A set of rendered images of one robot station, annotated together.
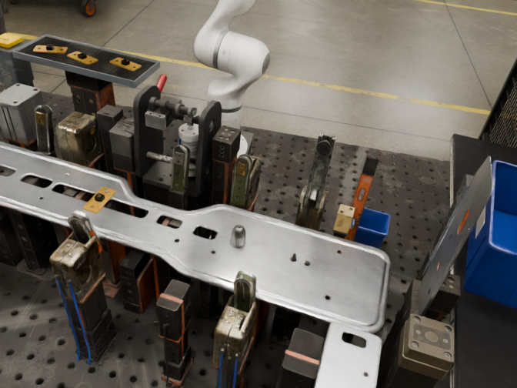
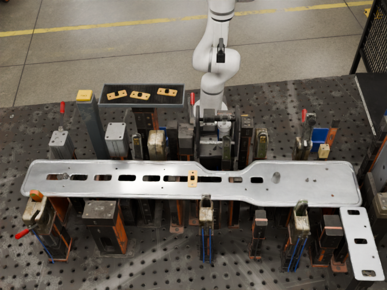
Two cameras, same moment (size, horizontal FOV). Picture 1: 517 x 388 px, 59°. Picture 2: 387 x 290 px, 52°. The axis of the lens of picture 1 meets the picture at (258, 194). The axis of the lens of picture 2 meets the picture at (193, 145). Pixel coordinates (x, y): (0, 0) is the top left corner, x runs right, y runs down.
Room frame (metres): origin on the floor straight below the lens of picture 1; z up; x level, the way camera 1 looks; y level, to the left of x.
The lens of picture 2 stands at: (-0.19, 0.50, 2.35)
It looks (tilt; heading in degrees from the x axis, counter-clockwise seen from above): 49 degrees down; 351
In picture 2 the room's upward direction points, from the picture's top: 3 degrees counter-clockwise
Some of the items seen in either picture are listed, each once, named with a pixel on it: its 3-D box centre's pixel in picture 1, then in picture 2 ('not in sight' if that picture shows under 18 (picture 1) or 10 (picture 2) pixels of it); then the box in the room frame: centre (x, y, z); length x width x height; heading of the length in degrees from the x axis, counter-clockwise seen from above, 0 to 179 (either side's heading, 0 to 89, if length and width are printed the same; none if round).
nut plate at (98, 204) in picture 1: (99, 198); (192, 178); (0.77, 0.36, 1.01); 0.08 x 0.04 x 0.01; 167
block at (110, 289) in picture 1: (111, 242); (193, 196); (0.78, 0.36, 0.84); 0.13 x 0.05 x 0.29; 166
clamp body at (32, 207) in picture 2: not in sight; (49, 230); (0.73, 0.98, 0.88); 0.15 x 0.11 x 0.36; 166
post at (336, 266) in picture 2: not in sight; (346, 244); (0.43, -0.19, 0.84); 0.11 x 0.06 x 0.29; 166
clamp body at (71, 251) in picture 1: (86, 299); (206, 232); (0.58, 0.35, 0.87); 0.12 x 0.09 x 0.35; 166
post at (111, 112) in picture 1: (118, 171); (174, 153); (1.00, 0.40, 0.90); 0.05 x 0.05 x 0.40; 76
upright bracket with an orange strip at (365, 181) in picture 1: (347, 240); (323, 159); (0.78, -0.23, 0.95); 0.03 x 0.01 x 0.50; 76
